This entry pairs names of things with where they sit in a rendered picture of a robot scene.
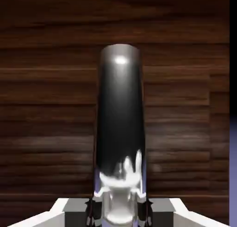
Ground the dark wood cabinet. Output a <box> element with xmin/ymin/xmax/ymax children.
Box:
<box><xmin>0</xmin><ymin>0</ymin><xmax>231</xmax><ymax>227</ymax></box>

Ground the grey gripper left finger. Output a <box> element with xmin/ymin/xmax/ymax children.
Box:
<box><xmin>7</xmin><ymin>197</ymin><xmax>103</xmax><ymax>227</ymax></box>

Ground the dark wood cabinet door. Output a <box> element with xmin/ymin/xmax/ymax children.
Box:
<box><xmin>0</xmin><ymin>42</ymin><xmax>211</xmax><ymax>227</ymax></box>

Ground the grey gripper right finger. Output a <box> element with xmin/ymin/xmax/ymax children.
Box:
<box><xmin>137</xmin><ymin>197</ymin><xmax>232</xmax><ymax>227</ymax></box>

